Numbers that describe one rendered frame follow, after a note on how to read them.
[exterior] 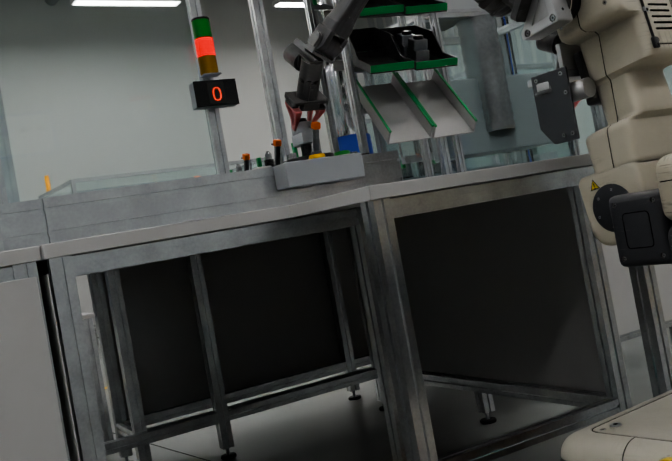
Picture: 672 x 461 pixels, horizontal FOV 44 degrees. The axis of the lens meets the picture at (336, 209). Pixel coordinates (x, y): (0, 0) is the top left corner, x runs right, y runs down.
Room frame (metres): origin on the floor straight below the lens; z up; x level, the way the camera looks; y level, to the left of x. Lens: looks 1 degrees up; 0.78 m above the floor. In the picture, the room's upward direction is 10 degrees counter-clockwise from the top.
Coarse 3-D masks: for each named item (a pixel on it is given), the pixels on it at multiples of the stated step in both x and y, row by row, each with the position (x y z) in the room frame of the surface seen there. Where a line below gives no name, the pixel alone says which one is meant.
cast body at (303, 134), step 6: (300, 120) 2.22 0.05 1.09; (306, 120) 2.24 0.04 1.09; (300, 126) 2.21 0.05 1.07; (306, 126) 2.22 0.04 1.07; (294, 132) 2.24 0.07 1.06; (300, 132) 2.21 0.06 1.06; (306, 132) 2.21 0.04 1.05; (312, 132) 2.22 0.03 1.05; (294, 138) 2.24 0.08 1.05; (300, 138) 2.21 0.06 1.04; (306, 138) 2.21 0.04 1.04; (312, 138) 2.21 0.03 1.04; (294, 144) 2.25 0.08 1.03; (300, 144) 2.22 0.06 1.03
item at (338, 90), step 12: (336, 72) 3.16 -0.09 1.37; (336, 84) 3.16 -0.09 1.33; (336, 96) 3.17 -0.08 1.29; (348, 96) 3.16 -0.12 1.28; (336, 108) 3.17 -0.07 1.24; (348, 108) 3.16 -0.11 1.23; (336, 120) 3.17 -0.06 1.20; (348, 120) 3.16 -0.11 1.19; (336, 132) 3.18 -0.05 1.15; (348, 132) 3.16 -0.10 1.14
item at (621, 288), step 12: (612, 252) 3.37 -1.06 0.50; (612, 264) 3.36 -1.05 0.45; (660, 264) 3.49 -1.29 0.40; (612, 276) 3.36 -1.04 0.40; (624, 276) 3.39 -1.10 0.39; (660, 276) 3.48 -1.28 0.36; (612, 288) 3.35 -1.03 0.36; (624, 288) 3.38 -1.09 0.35; (660, 288) 3.48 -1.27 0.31; (624, 300) 3.38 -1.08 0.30; (624, 312) 3.37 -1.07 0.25; (636, 312) 3.40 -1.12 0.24; (624, 324) 3.37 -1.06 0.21; (636, 324) 3.40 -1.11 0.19; (624, 336) 3.38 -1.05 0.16; (636, 336) 3.40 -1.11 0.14; (480, 396) 3.03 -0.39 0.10; (492, 396) 3.04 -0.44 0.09; (480, 408) 3.05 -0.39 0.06; (492, 408) 3.04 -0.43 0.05; (480, 420) 3.05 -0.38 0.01; (492, 420) 3.03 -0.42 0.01
